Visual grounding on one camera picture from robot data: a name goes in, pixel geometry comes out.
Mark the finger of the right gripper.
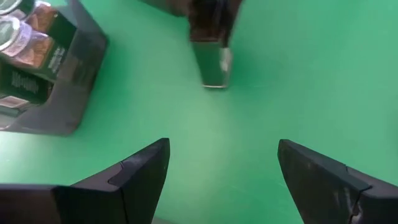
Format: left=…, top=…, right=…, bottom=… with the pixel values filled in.
left=188, top=0, right=224, bottom=43
left=223, top=0, right=244, bottom=47

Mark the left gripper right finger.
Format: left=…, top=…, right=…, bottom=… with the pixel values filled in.
left=277, top=138, right=398, bottom=224

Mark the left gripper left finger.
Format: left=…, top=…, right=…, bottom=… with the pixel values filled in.
left=0, top=138, right=171, bottom=224

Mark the dark green spice box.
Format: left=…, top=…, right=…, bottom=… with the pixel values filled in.
left=190, top=39, right=233, bottom=90

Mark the green table mat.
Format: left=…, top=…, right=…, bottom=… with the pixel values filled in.
left=0, top=0, right=398, bottom=224

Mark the grey translucent plastic bin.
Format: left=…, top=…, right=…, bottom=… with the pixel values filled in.
left=0, top=0, right=109, bottom=137

